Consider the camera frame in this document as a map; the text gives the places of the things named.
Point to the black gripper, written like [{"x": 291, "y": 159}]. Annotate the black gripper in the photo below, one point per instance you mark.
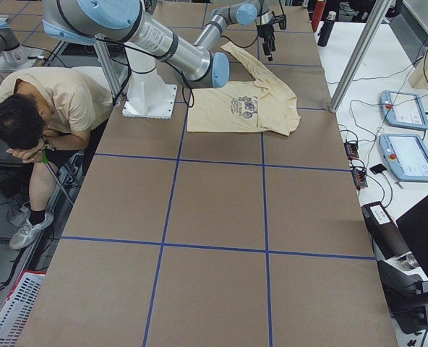
[{"x": 265, "y": 30}]

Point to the cream long-sleeve printed shirt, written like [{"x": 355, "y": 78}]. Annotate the cream long-sleeve printed shirt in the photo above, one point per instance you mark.
[{"x": 264, "y": 104}]

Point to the black water bottle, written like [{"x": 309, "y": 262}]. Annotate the black water bottle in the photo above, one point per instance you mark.
[{"x": 326, "y": 29}]

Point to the red cylinder bottle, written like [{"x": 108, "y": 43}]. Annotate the red cylinder bottle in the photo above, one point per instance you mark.
[{"x": 319, "y": 9}]

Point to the orange terminal board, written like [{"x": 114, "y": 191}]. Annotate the orange terminal board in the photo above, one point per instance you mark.
[{"x": 351, "y": 149}]

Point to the far blue teach pendant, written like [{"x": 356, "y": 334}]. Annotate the far blue teach pendant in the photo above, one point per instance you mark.
[{"x": 404, "y": 110}]

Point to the blue teach pendant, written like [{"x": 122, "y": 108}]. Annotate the blue teach pendant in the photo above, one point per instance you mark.
[
  {"x": 404, "y": 110},
  {"x": 406, "y": 156}
]

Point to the small black phone device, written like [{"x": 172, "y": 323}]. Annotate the small black phone device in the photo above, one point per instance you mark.
[{"x": 378, "y": 169}]

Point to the near blue teach pendant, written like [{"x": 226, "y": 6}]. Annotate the near blue teach pendant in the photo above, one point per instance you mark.
[{"x": 406, "y": 156}]

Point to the black box with label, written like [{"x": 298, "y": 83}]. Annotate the black box with label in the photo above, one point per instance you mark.
[{"x": 386, "y": 237}]

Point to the seated person in beige shirt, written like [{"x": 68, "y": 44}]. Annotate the seated person in beige shirt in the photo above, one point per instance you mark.
[{"x": 48, "y": 114}]

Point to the black monitor with stand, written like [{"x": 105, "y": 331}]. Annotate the black monitor with stand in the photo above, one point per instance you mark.
[{"x": 407, "y": 295}]

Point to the white perforated plastic basket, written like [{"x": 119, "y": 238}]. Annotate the white perforated plastic basket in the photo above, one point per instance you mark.
[{"x": 18, "y": 305}]

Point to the aluminium frame post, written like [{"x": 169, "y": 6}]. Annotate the aluminium frame post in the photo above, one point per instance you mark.
[{"x": 367, "y": 35}]

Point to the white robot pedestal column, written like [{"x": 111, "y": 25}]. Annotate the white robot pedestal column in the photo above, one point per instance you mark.
[{"x": 148, "y": 96}]

